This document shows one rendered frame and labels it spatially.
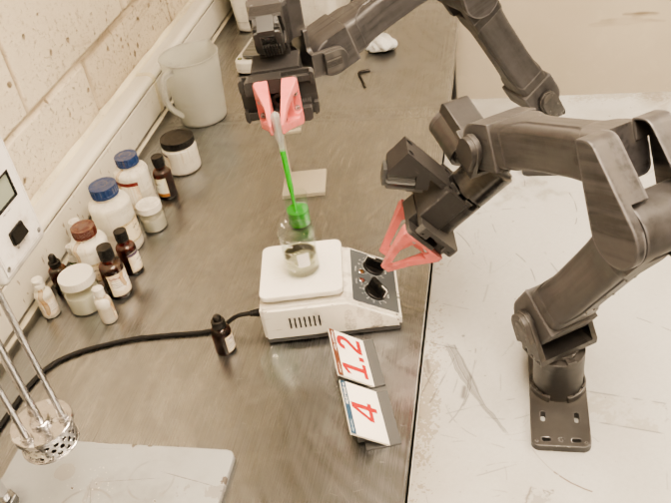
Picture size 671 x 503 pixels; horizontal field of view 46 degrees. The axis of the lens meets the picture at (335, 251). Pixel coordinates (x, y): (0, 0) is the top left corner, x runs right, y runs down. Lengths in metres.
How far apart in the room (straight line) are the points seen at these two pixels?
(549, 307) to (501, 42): 0.55
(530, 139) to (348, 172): 0.70
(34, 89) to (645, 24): 1.75
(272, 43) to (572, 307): 0.51
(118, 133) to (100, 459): 0.76
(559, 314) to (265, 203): 0.70
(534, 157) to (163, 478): 0.59
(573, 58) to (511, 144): 1.70
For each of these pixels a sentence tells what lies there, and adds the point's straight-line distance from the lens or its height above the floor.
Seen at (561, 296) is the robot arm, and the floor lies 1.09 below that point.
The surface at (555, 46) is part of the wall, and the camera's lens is 2.56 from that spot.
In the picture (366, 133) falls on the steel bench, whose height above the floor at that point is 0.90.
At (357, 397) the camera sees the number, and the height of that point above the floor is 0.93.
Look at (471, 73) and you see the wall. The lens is 2.59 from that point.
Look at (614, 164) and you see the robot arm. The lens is 0.74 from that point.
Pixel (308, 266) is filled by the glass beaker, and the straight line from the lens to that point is 1.12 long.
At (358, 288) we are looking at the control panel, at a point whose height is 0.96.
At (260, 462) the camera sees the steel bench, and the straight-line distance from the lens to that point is 1.03.
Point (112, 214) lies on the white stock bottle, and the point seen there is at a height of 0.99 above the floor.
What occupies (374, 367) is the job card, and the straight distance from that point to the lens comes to 1.10.
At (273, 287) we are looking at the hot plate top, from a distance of 1.13.
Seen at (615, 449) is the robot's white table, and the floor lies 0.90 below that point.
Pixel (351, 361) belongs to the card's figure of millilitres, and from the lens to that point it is 1.09.
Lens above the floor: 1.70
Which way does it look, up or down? 38 degrees down
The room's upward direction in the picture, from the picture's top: 9 degrees counter-clockwise
